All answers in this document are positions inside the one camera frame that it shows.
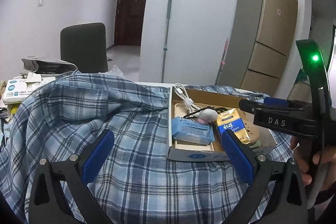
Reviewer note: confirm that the beige round powder puff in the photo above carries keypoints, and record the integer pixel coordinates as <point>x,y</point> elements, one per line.
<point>252,131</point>

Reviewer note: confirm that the blue tissue packet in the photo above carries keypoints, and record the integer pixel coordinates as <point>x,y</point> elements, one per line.
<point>191,131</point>

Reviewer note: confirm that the black chair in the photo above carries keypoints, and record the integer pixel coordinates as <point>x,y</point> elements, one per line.
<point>84,45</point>

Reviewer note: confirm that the gold refrigerator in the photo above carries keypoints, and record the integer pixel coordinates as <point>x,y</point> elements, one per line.
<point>260,44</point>

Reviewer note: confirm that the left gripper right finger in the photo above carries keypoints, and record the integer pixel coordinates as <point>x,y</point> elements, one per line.
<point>287,203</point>

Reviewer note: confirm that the dark wooden door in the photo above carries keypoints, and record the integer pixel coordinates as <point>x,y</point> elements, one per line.
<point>129,22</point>

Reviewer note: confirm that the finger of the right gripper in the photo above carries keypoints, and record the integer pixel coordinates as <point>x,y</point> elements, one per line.
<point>254,107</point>
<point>279,103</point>

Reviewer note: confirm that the grey mop handle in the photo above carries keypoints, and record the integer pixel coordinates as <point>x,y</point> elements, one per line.
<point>168,16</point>

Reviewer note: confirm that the beige sink cabinet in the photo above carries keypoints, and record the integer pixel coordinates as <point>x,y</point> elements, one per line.
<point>300,92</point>

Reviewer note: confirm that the green sponge cloth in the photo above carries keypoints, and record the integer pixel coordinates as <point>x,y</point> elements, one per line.
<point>256,145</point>

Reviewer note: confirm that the wall light switch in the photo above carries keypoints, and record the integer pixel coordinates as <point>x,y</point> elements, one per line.
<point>40,3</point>

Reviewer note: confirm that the white medicine box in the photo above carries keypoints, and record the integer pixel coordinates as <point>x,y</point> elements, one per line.
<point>17,90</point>

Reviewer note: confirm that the blue plaid shirt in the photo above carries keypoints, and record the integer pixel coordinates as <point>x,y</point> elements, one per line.
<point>137,183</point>

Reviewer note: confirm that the yellow blue packet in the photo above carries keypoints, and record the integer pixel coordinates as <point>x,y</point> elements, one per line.
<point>231,120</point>

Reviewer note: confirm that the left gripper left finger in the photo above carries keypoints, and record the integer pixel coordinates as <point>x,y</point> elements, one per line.
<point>48,203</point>

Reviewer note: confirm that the grey fabric pouch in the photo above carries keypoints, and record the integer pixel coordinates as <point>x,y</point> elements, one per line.
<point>46,67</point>

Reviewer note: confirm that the clear plastic bag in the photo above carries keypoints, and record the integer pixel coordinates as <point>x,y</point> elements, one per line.
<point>115,71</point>

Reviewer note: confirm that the person right hand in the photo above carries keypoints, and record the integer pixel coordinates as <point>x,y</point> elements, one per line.
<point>325,159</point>

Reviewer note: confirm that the cardboard tray box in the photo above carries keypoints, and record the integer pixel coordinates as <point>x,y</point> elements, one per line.
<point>223,99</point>

